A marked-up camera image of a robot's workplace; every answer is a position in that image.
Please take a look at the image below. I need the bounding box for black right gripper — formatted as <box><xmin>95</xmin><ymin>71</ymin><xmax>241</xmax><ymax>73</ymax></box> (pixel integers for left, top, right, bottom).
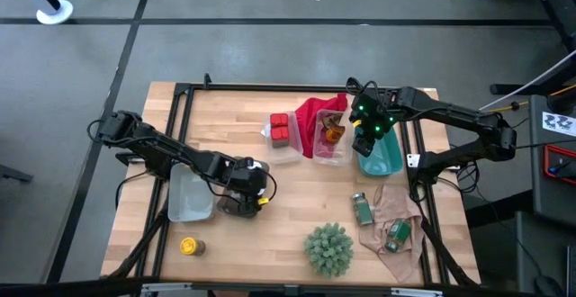
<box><xmin>346</xmin><ymin>85</ymin><xmax>400</xmax><ymax>158</ymax></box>

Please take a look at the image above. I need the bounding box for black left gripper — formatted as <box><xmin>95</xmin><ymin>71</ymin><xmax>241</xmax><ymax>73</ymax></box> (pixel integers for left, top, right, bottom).
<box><xmin>223</xmin><ymin>156</ymin><xmax>272</xmax><ymax>220</ymax></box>

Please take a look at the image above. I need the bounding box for red-lid spice jar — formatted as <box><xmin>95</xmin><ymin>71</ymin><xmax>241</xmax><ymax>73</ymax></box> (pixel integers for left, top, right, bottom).
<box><xmin>269</xmin><ymin>112</ymin><xmax>290</xmax><ymax>130</ymax></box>
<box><xmin>270</xmin><ymin>127</ymin><xmax>292</xmax><ymax>149</ymax></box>

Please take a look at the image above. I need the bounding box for dark grey translucent bin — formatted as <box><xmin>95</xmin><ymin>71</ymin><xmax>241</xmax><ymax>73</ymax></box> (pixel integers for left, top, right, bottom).
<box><xmin>214</xmin><ymin>155</ymin><xmax>271</xmax><ymax>220</ymax></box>

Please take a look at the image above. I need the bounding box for teal plastic bin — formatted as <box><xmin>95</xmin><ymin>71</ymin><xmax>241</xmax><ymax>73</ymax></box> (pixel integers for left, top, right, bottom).
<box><xmin>355</xmin><ymin>125</ymin><xmax>405</xmax><ymax>177</ymax></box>

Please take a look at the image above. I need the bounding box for clear plastic bin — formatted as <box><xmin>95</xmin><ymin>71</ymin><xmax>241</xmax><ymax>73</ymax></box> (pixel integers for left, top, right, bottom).
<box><xmin>312</xmin><ymin>109</ymin><xmax>356</xmax><ymax>167</ymax></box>
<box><xmin>263</xmin><ymin>111</ymin><xmax>305</xmax><ymax>167</ymax></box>

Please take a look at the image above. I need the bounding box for light grey plastic bin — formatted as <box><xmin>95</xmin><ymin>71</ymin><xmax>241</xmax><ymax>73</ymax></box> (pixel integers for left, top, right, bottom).
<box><xmin>167</xmin><ymin>161</ymin><xmax>215</xmax><ymax>223</ymax></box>

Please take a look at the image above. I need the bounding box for red cloth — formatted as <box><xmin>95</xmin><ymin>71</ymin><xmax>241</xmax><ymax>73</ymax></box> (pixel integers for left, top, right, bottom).
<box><xmin>294</xmin><ymin>92</ymin><xmax>349</xmax><ymax>160</ymax></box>

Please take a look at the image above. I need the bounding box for green spice jar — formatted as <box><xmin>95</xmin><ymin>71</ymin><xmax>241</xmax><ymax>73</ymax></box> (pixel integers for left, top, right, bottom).
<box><xmin>384</xmin><ymin>218</ymin><xmax>413</xmax><ymax>254</ymax></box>
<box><xmin>351</xmin><ymin>192</ymin><xmax>375</xmax><ymax>227</ymax></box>

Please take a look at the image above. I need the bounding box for yellow-lid spice jar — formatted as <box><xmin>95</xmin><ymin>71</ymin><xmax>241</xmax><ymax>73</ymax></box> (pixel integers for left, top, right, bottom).
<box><xmin>179</xmin><ymin>237</ymin><xmax>207</xmax><ymax>257</ymax></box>

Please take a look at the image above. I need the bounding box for tan cloth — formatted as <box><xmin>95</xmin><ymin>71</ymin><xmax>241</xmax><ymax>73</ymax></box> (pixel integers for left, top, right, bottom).
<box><xmin>358</xmin><ymin>183</ymin><xmax>426</xmax><ymax>284</ymax></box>

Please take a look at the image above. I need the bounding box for potted artificial green plant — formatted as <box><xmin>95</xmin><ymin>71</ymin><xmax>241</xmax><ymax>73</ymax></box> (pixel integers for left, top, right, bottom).
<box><xmin>302</xmin><ymin>222</ymin><xmax>356</xmax><ymax>278</ymax></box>

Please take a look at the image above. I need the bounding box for black equipment case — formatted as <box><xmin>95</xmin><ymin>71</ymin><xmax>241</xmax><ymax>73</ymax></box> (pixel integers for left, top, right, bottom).
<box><xmin>528</xmin><ymin>94</ymin><xmax>576</xmax><ymax>220</ymax></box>

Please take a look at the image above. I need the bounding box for red-framed device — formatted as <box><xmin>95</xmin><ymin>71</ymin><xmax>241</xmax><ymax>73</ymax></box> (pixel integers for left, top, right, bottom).
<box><xmin>542</xmin><ymin>143</ymin><xmax>576</xmax><ymax>186</ymax></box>

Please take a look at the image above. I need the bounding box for white printed sticker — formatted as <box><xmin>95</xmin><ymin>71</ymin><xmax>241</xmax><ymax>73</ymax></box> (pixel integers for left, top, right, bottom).
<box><xmin>542</xmin><ymin>111</ymin><xmax>576</xmax><ymax>138</ymax></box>

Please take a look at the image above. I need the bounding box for dark cabinet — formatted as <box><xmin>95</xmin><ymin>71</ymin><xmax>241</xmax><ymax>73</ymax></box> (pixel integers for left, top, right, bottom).
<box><xmin>515</xmin><ymin>211</ymin><xmax>576</xmax><ymax>297</ymax></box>

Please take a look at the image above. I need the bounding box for black computer mouse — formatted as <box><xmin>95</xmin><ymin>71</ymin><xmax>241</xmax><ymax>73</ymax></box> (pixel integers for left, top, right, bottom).
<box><xmin>534</xmin><ymin>274</ymin><xmax>563</xmax><ymax>297</ymax></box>

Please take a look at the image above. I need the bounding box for black furniture foot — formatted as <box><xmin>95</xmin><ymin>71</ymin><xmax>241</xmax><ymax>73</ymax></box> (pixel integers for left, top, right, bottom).
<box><xmin>0</xmin><ymin>164</ymin><xmax>34</xmax><ymax>184</ymax></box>

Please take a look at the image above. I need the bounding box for black metal rig frame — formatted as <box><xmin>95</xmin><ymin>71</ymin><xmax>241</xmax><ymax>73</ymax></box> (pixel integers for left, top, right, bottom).
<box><xmin>101</xmin><ymin>72</ymin><xmax>482</xmax><ymax>297</ymax></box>

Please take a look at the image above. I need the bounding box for black cable bundle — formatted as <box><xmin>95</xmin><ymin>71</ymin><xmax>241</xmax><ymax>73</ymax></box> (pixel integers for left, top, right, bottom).
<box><xmin>454</xmin><ymin>159</ymin><xmax>482</xmax><ymax>195</ymax></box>

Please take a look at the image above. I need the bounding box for yellow cable with plug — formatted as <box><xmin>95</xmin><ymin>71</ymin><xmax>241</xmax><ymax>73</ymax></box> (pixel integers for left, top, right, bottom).
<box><xmin>478</xmin><ymin>84</ymin><xmax>576</xmax><ymax>114</ymax></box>

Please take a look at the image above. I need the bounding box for white cable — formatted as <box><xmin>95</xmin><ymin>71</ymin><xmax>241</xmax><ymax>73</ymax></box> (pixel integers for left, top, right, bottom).
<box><xmin>475</xmin><ymin>49</ymin><xmax>576</xmax><ymax>112</ymax></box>

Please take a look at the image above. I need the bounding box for black desk frame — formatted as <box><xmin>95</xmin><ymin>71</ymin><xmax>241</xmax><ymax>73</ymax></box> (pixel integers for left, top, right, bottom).
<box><xmin>489</xmin><ymin>0</ymin><xmax>576</xmax><ymax>96</ymax></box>

